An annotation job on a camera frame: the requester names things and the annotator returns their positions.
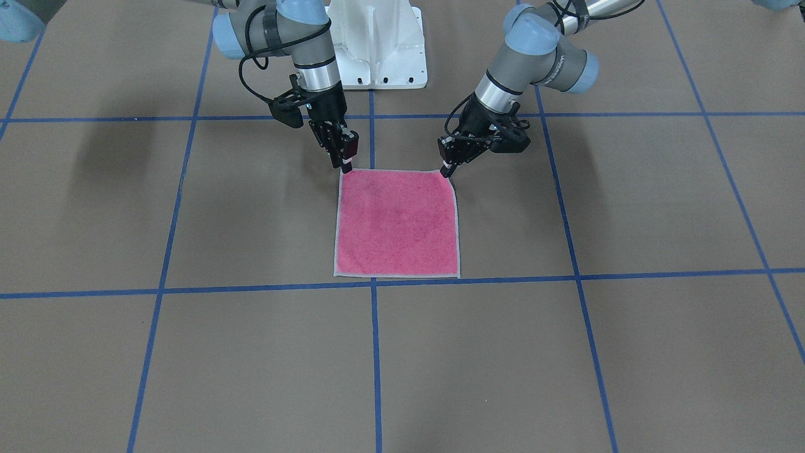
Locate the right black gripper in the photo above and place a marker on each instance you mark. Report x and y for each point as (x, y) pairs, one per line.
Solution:
(329, 106)

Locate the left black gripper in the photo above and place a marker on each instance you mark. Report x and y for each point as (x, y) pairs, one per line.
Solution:
(473, 119)

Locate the pink towel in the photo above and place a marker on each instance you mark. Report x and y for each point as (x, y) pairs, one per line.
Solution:
(396, 224)

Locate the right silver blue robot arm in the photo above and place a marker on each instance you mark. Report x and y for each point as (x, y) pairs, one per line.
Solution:
(259, 30)

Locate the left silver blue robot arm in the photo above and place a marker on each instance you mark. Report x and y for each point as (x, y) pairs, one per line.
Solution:
(536, 51)

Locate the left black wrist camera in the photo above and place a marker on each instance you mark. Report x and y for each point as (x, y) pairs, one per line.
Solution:
(511, 137)

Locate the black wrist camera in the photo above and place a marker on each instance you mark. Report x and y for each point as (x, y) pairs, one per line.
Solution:
(511, 137)
(286, 108)

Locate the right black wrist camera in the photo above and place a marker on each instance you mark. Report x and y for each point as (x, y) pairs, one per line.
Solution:
(286, 108)

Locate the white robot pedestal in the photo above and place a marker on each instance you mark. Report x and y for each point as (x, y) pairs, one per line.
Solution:
(379, 45)

